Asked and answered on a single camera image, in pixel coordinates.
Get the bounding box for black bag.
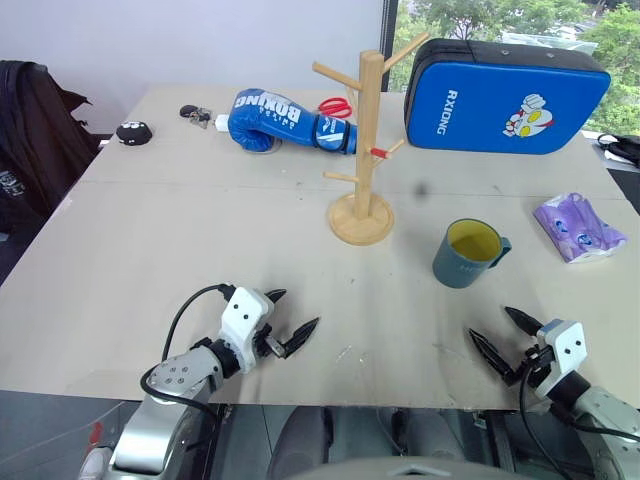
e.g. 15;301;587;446
596;132;640;169

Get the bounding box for dark window frame post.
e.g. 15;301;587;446
381;0;400;94

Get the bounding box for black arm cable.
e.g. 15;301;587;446
517;349;640;480
140;283;236;416

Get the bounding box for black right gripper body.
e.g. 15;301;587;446
512;334;556;397

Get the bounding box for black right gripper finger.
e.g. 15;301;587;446
467;327;517;386
504;305;545;338

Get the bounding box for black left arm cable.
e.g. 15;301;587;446
140;283;236;416

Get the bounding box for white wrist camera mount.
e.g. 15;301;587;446
535;319;587;400
219;286;277;374

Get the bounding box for light grey robot torso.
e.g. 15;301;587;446
283;451;507;480

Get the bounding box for blue punching pad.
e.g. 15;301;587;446
403;37;612;156

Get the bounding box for black round pouch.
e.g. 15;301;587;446
116;119;154;147

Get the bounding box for blue boxing glove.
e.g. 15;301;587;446
227;88;359;157

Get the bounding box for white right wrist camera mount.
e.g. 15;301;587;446
535;319;587;400

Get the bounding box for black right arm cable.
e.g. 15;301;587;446
517;349;640;480

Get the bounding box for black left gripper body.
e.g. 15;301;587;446
252;323;288;362

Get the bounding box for black backpack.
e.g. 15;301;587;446
0;59;109;234

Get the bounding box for wooden mug tree stand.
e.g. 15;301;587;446
311;32;431;246

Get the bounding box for purple tissue pack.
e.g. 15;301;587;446
532;192;629;265

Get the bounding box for black key bunch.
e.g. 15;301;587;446
179;103;211;130

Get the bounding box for grey-blue mug, yellow inside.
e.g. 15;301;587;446
432;217;513;290

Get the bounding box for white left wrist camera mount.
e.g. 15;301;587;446
219;286;277;374

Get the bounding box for red-handled scissors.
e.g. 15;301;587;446
318;97;353;120

